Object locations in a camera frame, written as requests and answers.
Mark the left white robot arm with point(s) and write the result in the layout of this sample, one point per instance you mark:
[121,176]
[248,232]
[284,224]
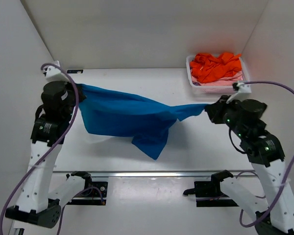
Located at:
[36,205]

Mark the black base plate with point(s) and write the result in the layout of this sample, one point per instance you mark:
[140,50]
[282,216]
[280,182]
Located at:
[207,197]
[95,195]

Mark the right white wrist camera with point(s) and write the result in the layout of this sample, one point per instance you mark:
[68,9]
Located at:
[242,91]

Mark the blue t shirt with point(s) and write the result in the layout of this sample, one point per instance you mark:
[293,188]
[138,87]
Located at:
[146,121]

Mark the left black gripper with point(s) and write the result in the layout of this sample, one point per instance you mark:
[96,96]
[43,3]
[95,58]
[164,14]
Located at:
[76,92]

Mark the orange t shirt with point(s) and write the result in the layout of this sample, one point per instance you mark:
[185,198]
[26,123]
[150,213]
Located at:
[207,68]

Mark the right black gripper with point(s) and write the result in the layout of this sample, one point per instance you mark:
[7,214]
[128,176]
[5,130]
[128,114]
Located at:
[215,110]

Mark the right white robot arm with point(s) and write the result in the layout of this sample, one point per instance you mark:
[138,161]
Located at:
[273,215]

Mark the aluminium table rail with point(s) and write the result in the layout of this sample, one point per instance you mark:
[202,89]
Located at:
[151,174]

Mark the black label sticker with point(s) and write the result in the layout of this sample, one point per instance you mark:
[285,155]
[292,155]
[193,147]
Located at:
[75,71]

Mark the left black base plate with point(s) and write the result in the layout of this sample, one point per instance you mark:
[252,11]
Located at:
[95,195]

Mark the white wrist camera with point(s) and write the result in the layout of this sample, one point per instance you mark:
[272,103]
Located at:
[53,74]
[242,91]

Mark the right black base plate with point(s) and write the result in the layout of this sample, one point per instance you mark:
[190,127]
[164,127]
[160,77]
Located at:
[207,197]

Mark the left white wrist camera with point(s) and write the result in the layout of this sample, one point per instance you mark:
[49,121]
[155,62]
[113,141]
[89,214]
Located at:
[53,74]

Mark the pink t shirt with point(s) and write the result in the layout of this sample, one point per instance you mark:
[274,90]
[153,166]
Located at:
[225,81]

